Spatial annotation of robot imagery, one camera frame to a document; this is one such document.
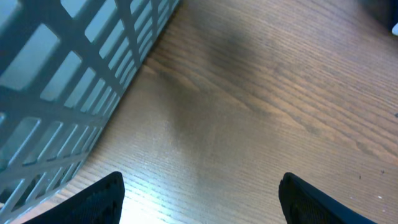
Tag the white barcode scanner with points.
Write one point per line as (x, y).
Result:
(394, 17)

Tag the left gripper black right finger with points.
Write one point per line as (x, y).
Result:
(303, 203)

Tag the grey plastic mesh basket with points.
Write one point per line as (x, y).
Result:
(65, 65)

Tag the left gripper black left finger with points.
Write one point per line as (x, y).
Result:
(100, 203)

